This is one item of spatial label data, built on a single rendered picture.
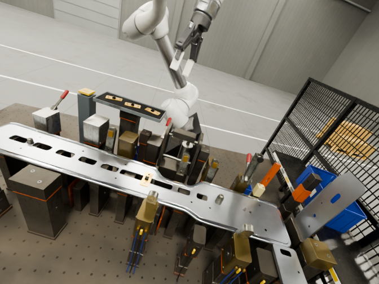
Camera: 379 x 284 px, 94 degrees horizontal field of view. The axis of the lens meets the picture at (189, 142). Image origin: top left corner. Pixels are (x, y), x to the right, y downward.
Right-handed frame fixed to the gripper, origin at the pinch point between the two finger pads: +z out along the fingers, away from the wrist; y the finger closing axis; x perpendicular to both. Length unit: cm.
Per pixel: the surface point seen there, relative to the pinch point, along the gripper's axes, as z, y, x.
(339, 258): 38, -4, 91
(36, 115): 47, 10, -54
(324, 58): -464, -1237, 305
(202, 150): 29.6, -14.4, 21.5
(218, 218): 46, 4, 42
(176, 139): 28.9, -7.3, 8.4
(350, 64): -459, -1172, 423
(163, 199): 49, 9, 18
